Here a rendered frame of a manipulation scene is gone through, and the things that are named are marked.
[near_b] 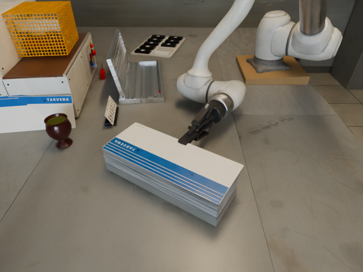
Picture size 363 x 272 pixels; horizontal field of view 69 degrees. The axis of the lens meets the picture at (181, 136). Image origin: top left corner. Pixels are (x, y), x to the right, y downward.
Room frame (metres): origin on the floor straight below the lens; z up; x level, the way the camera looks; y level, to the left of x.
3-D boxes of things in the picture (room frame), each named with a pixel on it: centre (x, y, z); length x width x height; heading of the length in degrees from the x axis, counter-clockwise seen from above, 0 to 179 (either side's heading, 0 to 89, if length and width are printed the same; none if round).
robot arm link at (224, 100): (0.86, -0.14, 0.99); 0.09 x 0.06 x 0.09; 57
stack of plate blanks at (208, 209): (0.56, 0.04, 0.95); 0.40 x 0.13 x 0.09; 57
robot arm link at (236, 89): (0.95, -0.19, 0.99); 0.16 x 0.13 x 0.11; 147
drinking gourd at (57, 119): (0.75, 0.43, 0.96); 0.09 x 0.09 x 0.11
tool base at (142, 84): (1.27, 0.20, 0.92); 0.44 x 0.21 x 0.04; 6
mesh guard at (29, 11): (1.19, 0.59, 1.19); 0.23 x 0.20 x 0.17; 6
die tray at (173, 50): (1.82, 0.15, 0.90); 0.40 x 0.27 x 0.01; 165
